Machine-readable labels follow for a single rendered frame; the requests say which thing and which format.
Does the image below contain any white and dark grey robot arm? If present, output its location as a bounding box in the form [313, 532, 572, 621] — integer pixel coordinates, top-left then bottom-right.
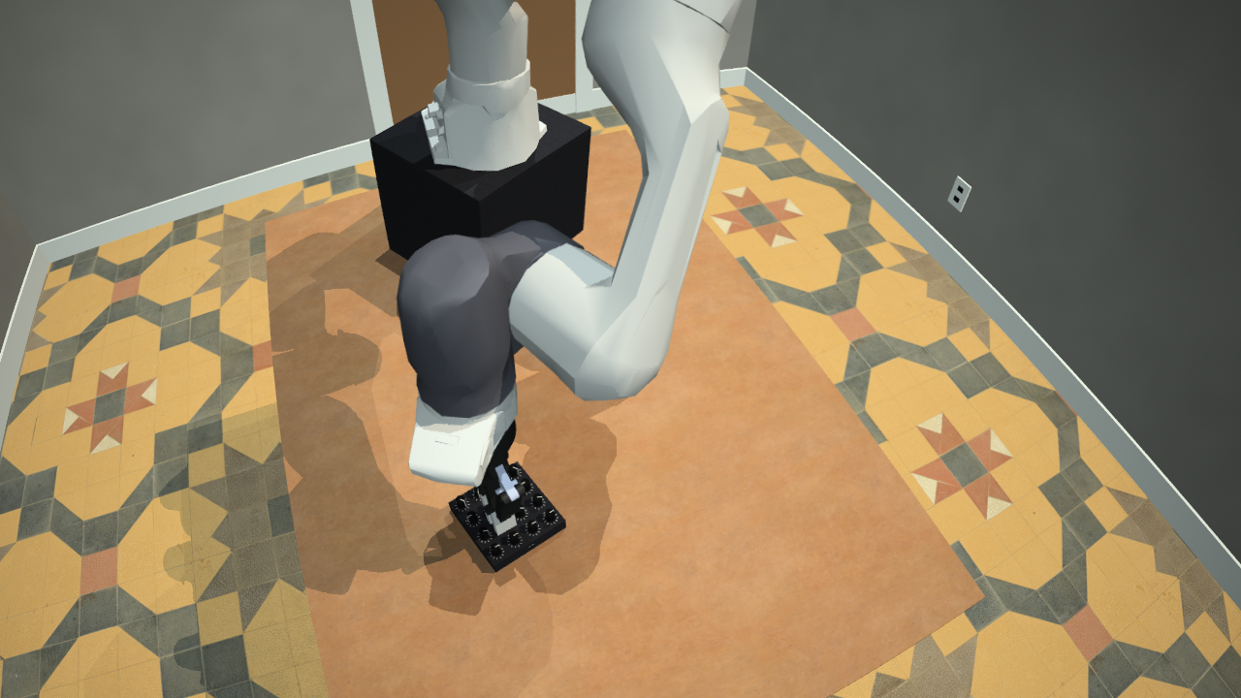
[397, 0, 742, 487]

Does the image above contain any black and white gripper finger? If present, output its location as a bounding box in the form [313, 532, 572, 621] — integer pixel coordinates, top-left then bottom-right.
[482, 465, 525, 535]
[478, 486, 493, 524]

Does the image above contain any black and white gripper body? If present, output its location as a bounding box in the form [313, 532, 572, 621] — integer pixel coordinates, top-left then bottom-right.
[485, 420, 516, 479]

